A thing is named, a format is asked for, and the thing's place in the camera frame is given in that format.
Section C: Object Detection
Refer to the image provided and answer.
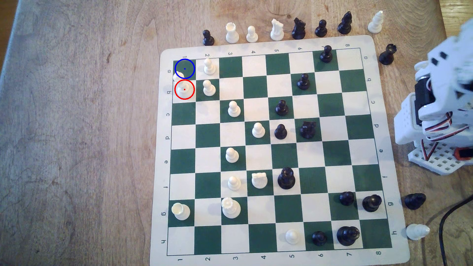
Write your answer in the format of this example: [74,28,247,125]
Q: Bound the tall white king piece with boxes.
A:
[173,72,195,98]

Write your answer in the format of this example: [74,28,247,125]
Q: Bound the black queen piece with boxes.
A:
[277,167,296,190]

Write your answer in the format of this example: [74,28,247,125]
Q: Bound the white queen piece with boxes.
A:
[221,197,241,219]

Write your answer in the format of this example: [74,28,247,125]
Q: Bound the black king piece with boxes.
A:
[337,226,361,247]

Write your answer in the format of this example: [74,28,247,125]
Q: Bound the white rook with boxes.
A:
[171,202,191,221]
[251,172,268,190]
[225,22,239,44]

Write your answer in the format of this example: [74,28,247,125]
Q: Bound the black knight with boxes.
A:
[291,17,306,40]
[299,121,317,140]

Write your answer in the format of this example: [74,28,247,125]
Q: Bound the green and cream chessboard mat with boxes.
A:
[150,35,411,266]

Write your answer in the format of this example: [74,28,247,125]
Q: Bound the white knight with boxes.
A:
[270,18,285,41]

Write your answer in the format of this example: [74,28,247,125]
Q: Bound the black rook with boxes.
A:
[378,44,397,66]

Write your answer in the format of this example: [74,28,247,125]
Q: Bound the white bishop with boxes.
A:
[368,10,384,34]
[406,223,431,241]

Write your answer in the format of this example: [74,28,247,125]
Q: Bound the orange clamp part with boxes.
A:
[454,147,473,161]

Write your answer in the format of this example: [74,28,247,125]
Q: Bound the white grid base plate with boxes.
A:
[408,140,473,176]

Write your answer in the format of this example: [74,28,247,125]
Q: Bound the red black servo wires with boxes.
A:
[421,113,471,162]

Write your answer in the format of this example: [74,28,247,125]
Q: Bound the thick black cable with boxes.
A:
[439,195,473,266]

